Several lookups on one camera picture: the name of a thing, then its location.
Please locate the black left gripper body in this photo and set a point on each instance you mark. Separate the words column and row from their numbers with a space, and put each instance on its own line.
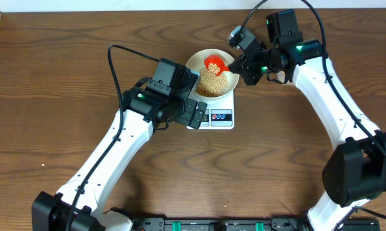
column 189, row 106

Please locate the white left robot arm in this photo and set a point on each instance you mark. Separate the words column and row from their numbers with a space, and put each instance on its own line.
column 80, row 203

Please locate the beige bowl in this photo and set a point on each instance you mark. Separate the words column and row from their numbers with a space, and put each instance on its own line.
column 196, row 62

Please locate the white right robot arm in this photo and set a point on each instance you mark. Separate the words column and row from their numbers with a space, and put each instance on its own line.
column 356, row 171

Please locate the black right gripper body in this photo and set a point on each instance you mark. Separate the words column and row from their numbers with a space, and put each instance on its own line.
column 262, row 63

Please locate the clear plastic container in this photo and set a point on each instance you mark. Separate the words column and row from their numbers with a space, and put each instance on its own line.
column 281, row 77

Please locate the soybeans in bowl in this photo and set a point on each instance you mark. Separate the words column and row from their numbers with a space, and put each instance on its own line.
column 210, row 84

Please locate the white digital kitchen scale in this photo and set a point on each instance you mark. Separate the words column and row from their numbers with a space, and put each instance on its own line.
column 219, row 114

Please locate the red measuring scoop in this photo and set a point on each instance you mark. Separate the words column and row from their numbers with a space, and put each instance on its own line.
column 212, row 61

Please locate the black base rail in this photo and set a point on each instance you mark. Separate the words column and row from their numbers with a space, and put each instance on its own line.
column 218, row 224

